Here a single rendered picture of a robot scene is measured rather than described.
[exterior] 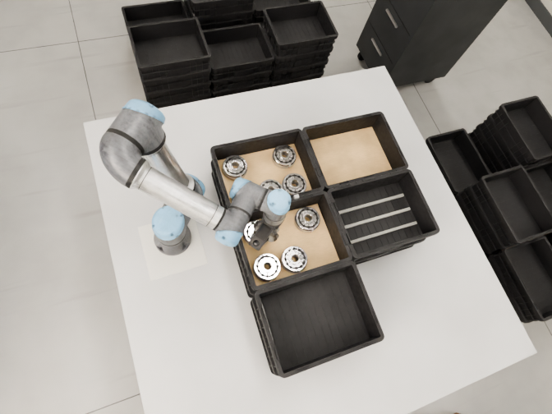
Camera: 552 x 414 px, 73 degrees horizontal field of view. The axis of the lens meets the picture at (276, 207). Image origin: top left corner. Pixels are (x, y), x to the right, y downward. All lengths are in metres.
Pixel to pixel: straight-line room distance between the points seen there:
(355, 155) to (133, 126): 1.01
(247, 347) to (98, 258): 1.19
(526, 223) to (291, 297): 1.54
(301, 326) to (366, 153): 0.83
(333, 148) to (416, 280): 0.70
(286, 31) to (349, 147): 1.10
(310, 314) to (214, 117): 1.03
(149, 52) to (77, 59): 0.84
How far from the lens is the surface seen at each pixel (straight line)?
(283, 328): 1.46
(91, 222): 2.50
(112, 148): 1.12
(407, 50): 2.79
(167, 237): 1.43
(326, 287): 1.51
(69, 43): 3.28
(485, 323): 1.95
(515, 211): 2.54
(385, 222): 1.68
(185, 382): 1.57
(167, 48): 2.46
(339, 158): 1.73
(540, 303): 2.59
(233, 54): 2.59
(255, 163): 1.63
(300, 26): 2.68
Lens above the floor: 2.26
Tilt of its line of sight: 67 degrees down
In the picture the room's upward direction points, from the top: 22 degrees clockwise
